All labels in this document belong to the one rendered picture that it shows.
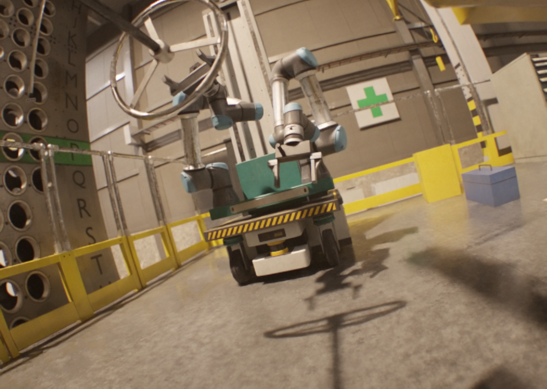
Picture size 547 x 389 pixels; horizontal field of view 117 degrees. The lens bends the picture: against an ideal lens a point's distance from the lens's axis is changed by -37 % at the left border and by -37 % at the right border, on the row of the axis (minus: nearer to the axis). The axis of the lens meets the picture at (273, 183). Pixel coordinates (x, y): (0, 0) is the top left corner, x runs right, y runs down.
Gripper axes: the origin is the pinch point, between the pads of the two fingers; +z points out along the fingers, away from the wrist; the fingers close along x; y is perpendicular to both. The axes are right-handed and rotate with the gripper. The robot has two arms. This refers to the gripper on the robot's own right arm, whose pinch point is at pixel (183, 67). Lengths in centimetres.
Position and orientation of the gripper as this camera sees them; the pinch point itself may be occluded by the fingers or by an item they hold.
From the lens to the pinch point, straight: 87.1
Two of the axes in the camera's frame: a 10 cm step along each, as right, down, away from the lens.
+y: 4.9, 8.7, -0.8
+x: -8.5, 5.0, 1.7
